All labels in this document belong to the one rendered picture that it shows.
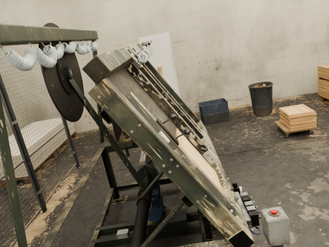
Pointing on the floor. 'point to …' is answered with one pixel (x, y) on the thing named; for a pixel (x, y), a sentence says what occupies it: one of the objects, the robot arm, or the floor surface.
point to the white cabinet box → (163, 58)
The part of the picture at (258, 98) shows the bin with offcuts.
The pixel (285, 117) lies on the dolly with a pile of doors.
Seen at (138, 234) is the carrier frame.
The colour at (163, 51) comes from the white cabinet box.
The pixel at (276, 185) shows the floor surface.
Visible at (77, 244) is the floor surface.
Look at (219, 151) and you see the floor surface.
